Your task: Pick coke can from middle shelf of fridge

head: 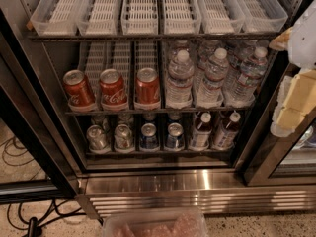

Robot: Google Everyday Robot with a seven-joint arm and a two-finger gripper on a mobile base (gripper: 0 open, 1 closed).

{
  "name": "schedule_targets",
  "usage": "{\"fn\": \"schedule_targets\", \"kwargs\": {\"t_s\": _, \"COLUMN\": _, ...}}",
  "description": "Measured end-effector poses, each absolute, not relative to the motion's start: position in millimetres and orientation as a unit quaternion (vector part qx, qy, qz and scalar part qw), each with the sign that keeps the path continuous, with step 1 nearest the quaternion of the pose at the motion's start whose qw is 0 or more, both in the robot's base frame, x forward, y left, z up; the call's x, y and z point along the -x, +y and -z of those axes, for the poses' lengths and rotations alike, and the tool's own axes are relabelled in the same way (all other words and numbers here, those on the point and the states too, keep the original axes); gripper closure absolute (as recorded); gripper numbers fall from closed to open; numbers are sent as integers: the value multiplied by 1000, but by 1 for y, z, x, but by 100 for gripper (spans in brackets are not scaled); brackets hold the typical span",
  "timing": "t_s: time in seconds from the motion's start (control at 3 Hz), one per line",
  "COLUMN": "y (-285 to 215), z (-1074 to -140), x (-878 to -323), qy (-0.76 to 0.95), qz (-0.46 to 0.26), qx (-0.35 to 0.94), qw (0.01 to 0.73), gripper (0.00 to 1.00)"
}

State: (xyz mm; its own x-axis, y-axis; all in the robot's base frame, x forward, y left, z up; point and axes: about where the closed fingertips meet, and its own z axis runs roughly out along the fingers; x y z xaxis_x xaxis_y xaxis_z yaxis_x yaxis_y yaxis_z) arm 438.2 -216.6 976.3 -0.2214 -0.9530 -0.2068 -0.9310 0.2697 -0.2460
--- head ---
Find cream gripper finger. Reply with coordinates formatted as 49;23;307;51
270;69;316;137
269;28;292;51

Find red coke can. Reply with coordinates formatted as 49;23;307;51
63;69;97;113
135;67;161;110
99;69;127;111

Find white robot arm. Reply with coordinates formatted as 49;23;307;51
269;0;316;137

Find steel fridge base grille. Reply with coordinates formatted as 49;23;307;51
75;170;316;219

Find right blue soda can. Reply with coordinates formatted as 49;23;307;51
165;122;185;151

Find blue soda can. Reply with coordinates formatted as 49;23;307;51
165;122;185;151
139;123;159;152

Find left blue soda can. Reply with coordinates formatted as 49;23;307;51
139;123;159;152

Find silver soda can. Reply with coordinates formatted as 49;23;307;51
86;125;111;154
115;124;135;153

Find left silver soda can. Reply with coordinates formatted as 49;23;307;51
86;125;111;154

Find top shelf clear bin row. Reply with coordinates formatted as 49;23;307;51
31;0;287;36

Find front right water bottle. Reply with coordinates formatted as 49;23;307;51
225;47;268;107

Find water bottle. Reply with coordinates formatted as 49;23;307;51
195;48;229;108
225;47;268;107
166;49;195;109

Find right dark drink bottle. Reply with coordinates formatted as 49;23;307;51
212;112;241;150

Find dark drink bottle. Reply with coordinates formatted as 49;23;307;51
189;113;212;151
212;112;241;150

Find front middle water bottle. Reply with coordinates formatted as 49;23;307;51
195;48;229;108

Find left dark drink bottle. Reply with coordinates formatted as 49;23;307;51
189;113;212;151

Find front left water bottle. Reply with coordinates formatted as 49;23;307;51
166;49;195;109

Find clear plastic food container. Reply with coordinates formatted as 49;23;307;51
102;207;208;237

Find black fridge door frame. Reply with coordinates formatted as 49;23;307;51
0;12;78;203

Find black floor cables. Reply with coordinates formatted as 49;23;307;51
1;135;87;237

